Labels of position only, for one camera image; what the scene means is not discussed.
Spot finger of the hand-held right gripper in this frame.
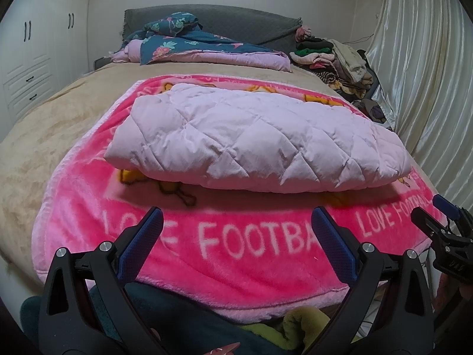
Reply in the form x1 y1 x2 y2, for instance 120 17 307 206
432 194 473 230
411 207 452 239

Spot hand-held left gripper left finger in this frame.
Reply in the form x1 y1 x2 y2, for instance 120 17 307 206
39 207 165 355

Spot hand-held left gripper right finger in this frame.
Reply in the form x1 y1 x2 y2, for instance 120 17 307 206
310 207 435 355

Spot pink quilted jacket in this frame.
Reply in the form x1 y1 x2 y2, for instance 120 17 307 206
103 83 412 193

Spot pile of folded clothes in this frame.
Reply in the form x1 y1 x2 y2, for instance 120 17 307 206
288 25 394 130

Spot pink printed blanket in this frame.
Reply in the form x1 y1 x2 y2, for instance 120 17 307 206
31 75 449 322

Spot person's teal pants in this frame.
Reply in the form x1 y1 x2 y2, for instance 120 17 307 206
18 281 344 355

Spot yellow-green cloth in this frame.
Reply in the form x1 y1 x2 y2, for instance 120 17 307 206
240 309 333 352

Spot white satin curtain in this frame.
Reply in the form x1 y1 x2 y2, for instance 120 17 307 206
364 0 473 208

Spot beige bed sheet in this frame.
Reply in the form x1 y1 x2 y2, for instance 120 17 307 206
0 59 440 293

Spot teal floral pink quilt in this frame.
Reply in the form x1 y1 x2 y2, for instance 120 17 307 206
109 12 292 72

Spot white wardrobe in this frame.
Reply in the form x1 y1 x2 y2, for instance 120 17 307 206
0 0 93 119

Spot grey headboard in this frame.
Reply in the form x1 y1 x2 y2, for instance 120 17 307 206
122 4 304 47

